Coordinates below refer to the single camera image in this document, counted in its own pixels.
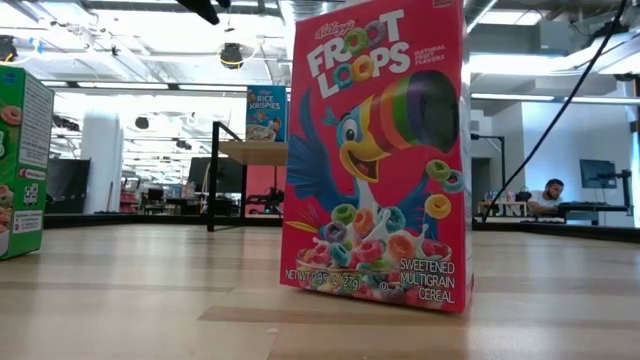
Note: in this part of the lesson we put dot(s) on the black dome ceiling fixture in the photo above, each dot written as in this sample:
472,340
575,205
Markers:
231,55

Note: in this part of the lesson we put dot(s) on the white round column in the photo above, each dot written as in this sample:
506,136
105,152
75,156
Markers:
100,165

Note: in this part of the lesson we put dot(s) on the red wall panel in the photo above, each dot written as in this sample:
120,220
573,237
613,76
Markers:
265,180

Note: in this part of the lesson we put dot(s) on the silver ventilation duct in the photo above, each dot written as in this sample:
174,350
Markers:
480,10

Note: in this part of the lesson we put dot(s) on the wooden shelf with black legs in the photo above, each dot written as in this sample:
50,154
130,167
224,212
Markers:
250,152

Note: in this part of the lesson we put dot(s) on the black screen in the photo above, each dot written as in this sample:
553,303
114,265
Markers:
230,175
67,185

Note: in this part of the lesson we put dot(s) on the black background robot arm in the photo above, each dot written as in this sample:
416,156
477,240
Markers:
265,202

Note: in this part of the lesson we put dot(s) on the long ceiling light strip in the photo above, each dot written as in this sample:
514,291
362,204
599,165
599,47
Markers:
510,96
125,85

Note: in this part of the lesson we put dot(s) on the green Apple Jacks cereal box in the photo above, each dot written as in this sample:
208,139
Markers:
25,150

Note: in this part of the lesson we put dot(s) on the black bent pole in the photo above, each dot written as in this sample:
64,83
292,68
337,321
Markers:
487,136

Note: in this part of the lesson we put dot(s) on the red Froot Loops cereal box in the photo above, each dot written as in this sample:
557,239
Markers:
377,150

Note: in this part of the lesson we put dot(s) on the computer monitor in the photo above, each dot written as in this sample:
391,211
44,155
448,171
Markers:
598,174

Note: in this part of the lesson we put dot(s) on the blue Rice Krispies cereal box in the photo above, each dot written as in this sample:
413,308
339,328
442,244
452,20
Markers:
267,115

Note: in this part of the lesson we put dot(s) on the person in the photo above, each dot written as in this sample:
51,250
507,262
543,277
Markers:
547,197

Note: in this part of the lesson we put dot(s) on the grey ceiling air unit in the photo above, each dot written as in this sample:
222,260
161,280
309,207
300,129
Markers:
510,39

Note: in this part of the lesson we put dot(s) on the black desk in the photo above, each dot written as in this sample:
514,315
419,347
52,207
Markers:
590,207

